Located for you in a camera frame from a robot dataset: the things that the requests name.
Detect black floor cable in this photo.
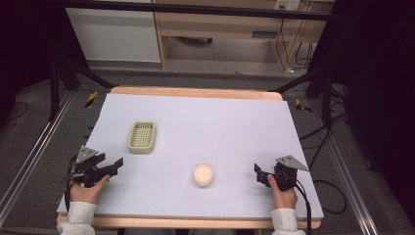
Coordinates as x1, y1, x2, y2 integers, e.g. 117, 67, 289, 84
298, 82, 351, 215

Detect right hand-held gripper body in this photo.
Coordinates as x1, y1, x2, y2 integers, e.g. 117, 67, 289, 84
273, 155, 310, 193

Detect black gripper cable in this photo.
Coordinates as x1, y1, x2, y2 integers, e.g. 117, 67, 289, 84
64, 156, 76, 213
287, 169, 313, 235

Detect dark curtain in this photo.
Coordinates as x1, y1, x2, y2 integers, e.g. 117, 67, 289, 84
309, 0, 415, 216
0, 0, 71, 121

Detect person's left hand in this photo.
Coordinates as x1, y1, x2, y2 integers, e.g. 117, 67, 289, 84
69, 174, 112, 206

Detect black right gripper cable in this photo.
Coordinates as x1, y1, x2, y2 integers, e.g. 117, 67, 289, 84
287, 169, 313, 235

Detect black metal frame bar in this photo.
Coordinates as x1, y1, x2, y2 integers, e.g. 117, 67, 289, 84
64, 0, 331, 22

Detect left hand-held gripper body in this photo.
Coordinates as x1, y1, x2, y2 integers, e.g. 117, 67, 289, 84
69, 145, 108, 189

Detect yellow black striped tape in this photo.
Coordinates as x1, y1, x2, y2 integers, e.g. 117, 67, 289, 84
84, 90, 99, 109
295, 98, 313, 114

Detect black metal stand leg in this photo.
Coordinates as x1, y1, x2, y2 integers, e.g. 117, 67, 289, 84
48, 58, 117, 122
268, 70, 335, 129

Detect metal floor rail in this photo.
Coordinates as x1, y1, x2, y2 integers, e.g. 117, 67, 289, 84
0, 92, 75, 227
311, 99, 381, 235

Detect wooden table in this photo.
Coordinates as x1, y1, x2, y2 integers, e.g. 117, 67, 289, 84
56, 85, 323, 230

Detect white foam board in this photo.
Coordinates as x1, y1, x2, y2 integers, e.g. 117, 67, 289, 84
56, 93, 325, 220

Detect white cabinet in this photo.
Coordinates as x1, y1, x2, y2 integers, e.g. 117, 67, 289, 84
65, 7, 161, 64

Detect green slatted soap dish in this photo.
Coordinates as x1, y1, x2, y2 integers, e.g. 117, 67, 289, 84
127, 120, 158, 156

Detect person's right hand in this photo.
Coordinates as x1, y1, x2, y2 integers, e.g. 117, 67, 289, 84
266, 173, 299, 211

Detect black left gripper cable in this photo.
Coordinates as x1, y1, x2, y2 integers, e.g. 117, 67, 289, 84
64, 156, 76, 213

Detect white power strip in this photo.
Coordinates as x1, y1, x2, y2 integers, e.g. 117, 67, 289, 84
274, 0, 300, 12

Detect black hanging desk cables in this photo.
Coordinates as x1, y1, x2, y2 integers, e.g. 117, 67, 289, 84
274, 18, 316, 73

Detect light wooden desk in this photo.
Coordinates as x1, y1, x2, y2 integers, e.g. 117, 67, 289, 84
152, 0, 331, 73

